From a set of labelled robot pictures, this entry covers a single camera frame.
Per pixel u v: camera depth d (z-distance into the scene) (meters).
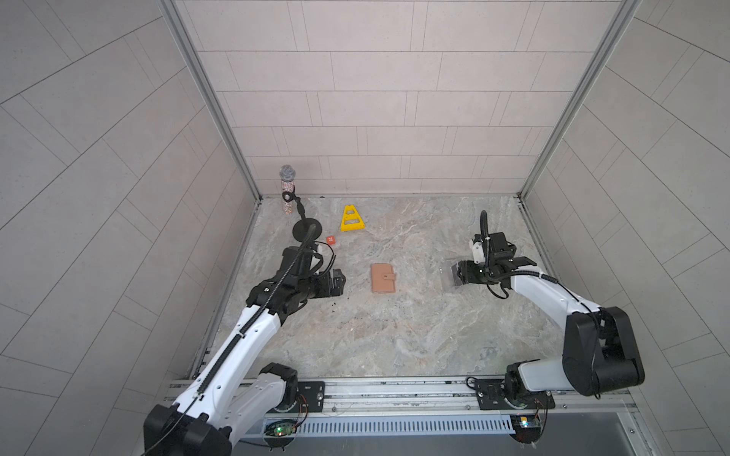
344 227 1.06
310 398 0.72
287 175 0.84
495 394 0.71
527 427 0.68
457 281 0.91
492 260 0.68
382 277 0.92
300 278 0.59
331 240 1.02
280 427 0.65
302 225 1.03
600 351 0.42
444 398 0.72
